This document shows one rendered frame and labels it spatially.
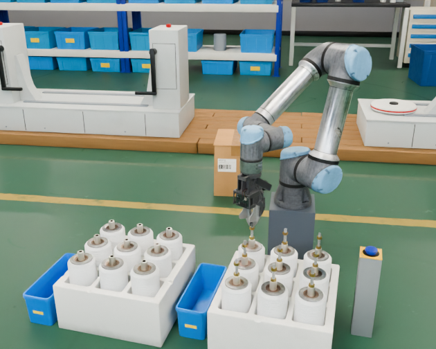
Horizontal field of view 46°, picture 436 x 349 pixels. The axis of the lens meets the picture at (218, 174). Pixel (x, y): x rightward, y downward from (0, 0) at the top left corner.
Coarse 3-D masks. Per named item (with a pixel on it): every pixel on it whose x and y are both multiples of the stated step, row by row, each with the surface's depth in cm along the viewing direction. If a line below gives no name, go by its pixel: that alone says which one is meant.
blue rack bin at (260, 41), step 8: (248, 32) 626; (256, 32) 625; (264, 32) 623; (272, 32) 622; (240, 40) 585; (248, 40) 583; (256, 40) 582; (264, 40) 581; (272, 40) 581; (248, 48) 587; (256, 48) 585; (264, 48) 585; (272, 48) 606
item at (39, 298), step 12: (60, 264) 202; (48, 276) 194; (60, 276) 202; (36, 288) 187; (48, 288) 195; (36, 300) 179; (48, 300) 178; (36, 312) 182; (48, 312) 180; (48, 324) 182
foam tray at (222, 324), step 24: (264, 264) 191; (336, 288) 172; (216, 312) 161; (240, 312) 161; (288, 312) 160; (216, 336) 164; (240, 336) 161; (264, 336) 158; (288, 336) 156; (312, 336) 154
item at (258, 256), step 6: (240, 246) 185; (240, 252) 182; (246, 252) 181; (252, 252) 181; (258, 252) 181; (264, 252) 184; (252, 258) 181; (258, 258) 181; (258, 264) 182; (258, 270) 183
